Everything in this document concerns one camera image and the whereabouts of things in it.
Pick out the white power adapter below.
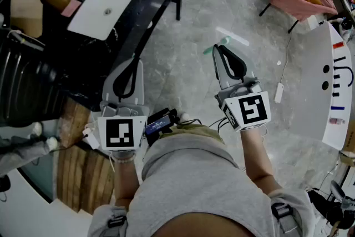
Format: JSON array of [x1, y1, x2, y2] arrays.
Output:
[[274, 82, 285, 104]]

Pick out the white sink basin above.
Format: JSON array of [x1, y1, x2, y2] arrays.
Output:
[[67, 0, 151, 41]]

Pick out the black suitcase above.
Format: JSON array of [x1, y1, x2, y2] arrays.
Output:
[[0, 28, 68, 128]]

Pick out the person's khaki trousers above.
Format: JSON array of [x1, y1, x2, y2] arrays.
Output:
[[159, 123, 226, 145]]

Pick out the grey strap with black buckle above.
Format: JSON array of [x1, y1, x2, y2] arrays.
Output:
[[270, 201, 300, 234], [106, 213, 128, 230]]

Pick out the white curved desk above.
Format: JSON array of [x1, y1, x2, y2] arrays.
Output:
[[288, 21, 355, 152]]

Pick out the small cardboard box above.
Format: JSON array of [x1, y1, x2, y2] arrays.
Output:
[[339, 119, 355, 168]]

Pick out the person's right forearm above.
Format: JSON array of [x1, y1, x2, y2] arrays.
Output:
[[239, 124, 281, 198]]

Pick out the bead bracelet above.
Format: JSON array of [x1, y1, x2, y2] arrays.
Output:
[[113, 153, 137, 164]]

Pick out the green toothbrush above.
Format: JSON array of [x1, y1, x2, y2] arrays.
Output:
[[202, 36, 231, 56]]

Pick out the person's grey shirt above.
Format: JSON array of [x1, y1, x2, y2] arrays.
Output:
[[87, 135, 317, 237]]

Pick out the grey hose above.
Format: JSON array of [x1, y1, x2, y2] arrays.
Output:
[[7, 29, 45, 51]]

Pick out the pink sponge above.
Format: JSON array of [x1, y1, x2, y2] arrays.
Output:
[[60, 0, 83, 18]]

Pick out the white rectangular tag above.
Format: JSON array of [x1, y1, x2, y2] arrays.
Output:
[[82, 127, 101, 150]]

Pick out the black cable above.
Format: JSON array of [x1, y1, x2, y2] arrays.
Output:
[[208, 117, 231, 132]]

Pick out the wooden pallet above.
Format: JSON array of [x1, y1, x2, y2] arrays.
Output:
[[56, 97, 116, 215]]

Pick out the white floor cable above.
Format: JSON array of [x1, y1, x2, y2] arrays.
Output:
[[278, 15, 295, 85]]

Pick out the person's left forearm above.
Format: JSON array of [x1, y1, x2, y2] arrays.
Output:
[[111, 150, 140, 208]]

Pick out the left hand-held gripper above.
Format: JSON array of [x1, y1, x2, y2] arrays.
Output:
[[97, 58, 151, 152]]

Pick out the black marble counter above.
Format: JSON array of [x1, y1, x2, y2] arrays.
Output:
[[41, 0, 190, 112]]

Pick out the black device with screen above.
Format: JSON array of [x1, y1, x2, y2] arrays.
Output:
[[145, 107, 181, 147]]

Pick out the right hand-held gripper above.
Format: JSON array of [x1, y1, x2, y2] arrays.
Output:
[[212, 44, 271, 133]]

